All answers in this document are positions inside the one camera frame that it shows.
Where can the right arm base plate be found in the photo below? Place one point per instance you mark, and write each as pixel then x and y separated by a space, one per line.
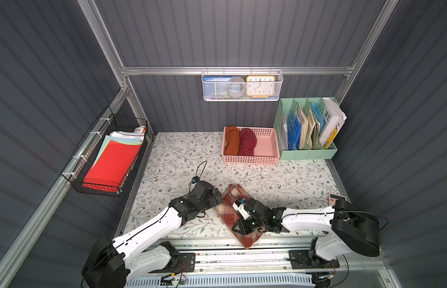
pixel 300 260

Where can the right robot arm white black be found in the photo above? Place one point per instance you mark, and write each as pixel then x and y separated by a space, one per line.
pixel 347 228

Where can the grey tape roll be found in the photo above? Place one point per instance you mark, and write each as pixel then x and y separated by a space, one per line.
pixel 236 87

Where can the dark red polka-dot skirt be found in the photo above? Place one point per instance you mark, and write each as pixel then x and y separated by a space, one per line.
pixel 248 142

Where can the white book in organizer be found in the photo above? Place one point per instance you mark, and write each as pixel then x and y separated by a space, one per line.
pixel 334 119

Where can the blue folders in organizer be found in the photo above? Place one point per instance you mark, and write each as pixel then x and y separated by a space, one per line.
pixel 294 129

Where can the blue box in basket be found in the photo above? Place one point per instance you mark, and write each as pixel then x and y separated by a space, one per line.
pixel 215 87

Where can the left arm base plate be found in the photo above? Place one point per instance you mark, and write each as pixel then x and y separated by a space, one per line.
pixel 184 262

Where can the black wire side basket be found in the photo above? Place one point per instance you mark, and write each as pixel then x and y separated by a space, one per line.
pixel 114 126

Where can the white wire wall basket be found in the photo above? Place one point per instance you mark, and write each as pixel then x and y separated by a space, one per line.
pixel 244 74

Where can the mint green file organizer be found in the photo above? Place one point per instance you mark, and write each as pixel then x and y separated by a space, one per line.
pixel 284 107

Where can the floral table mat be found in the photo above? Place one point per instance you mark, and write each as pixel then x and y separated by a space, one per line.
pixel 177 157

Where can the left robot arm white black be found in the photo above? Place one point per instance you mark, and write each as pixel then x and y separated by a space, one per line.
pixel 114 263

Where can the small orange white card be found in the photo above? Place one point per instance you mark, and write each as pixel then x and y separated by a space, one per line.
pixel 333 198

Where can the rust orange skirt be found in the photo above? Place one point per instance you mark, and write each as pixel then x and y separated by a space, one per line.
pixel 232 137

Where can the red paper stack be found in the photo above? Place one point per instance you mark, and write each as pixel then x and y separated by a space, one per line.
pixel 111 165

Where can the pink plastic basket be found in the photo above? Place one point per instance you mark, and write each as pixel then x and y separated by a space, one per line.
pixel 266 150

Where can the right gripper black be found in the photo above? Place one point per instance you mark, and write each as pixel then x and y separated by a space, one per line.
pixel 249 215

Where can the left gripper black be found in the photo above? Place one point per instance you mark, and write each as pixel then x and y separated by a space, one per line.
pixel 214 196

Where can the yellow alarm clock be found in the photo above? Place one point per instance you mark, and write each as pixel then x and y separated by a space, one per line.
pixel 260 86

